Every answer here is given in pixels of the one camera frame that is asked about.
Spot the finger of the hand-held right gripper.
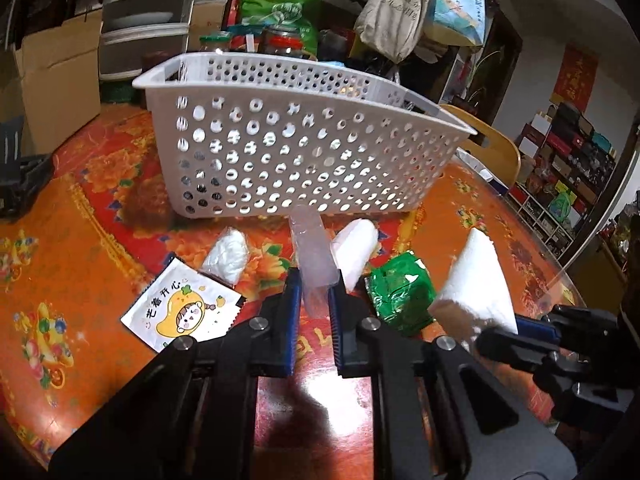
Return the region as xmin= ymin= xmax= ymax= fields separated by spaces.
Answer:
xmin=474 ymin=326 xmax=557 ymax=374
xmin=514 ymin=312 xmax=591 ymax=350

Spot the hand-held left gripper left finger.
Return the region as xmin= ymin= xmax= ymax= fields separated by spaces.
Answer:
xmin=47 ymin=266 xmax=305 ymax=480

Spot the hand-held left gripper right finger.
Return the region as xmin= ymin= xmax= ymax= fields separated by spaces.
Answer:
xmin=327 ymin=275 xmax=581 ymax=480

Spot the clear plastic packet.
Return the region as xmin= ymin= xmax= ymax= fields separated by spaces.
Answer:
xmin=289 ymin=206 xmax=339 ymax=318

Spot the white tissue paper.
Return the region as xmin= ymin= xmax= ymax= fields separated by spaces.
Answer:
xmin=429 ymin=228 xmax=519 ymax=350

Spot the white perforated plastic basket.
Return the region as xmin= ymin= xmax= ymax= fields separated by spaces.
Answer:
xmin=132 ymin=52 xmax=478 ymax=217

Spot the green foil packet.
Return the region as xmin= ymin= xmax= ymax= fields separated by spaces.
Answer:
xmin=365 ymin=251 xmax=437 ymax=336

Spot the white oblong packet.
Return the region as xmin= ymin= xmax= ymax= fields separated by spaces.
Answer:
xmin=331 ymin=218 xmax=379 ymax=291

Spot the white crumpled plastic bag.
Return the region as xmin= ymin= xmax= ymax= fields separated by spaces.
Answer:
xmin=200 ymin=227 xmax=249 ymax=286

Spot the white cartoon mango packet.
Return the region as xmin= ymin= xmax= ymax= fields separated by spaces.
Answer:
xmin=120 ymin=257 xmax=246 ymax=353

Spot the cluttered storage shelf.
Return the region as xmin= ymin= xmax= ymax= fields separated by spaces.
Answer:
xmin=507 ymin=102 xmax=618 ymax=256

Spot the wooden chair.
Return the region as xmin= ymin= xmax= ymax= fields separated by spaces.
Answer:
xmin=440 ymin=104 xmax=522 ymax=188

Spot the orange floral tablecloth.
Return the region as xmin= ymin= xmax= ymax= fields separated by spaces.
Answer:
xmin=0 ymin=105 xmax=586 ymax=480

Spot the red-lid glass jar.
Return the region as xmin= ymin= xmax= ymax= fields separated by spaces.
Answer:
xmin=260 ymin=24 xmax=306 ymax=58

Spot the small green-lid glass jar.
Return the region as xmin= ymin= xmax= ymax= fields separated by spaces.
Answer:
xmin=199 ymin=31 xmax=233 ymax=54

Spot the black plastic crate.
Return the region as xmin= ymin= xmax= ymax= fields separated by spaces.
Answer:
xmin=0 ymin=115 xmax=53 ymax=218

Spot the green shopping bag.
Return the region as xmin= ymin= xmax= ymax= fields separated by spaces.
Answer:
xmin=236 ymin=0 xmax=323 ymax=61

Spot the beige canvas tote bag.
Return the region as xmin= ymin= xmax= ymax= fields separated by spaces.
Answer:
xmin=354 ymin=0 xmax=433 ymax=63

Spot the blue printed paper bag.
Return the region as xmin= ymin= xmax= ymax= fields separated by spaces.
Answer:
xmin=425 ymin=0 xmax=488 ymax=48

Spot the large cardboard box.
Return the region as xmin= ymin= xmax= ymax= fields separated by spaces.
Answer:
xmin=12 ymin=10 xmax=103 ymax=153

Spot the grey plastic drawer unit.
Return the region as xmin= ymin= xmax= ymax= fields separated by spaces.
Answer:
xmin=97 ymin=0 xmax=196 ymax=81

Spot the red wall hanging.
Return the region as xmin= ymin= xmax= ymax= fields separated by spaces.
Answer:
xmin=550 ymin=45 xmax=599 ymax=113

